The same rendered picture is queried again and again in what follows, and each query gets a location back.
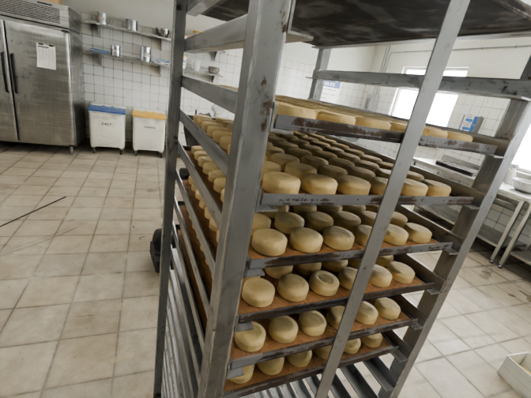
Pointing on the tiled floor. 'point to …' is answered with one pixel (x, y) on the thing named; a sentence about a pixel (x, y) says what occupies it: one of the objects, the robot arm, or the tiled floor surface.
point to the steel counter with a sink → (500, 240)
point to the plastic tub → (517, 373)
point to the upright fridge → (11, 75)
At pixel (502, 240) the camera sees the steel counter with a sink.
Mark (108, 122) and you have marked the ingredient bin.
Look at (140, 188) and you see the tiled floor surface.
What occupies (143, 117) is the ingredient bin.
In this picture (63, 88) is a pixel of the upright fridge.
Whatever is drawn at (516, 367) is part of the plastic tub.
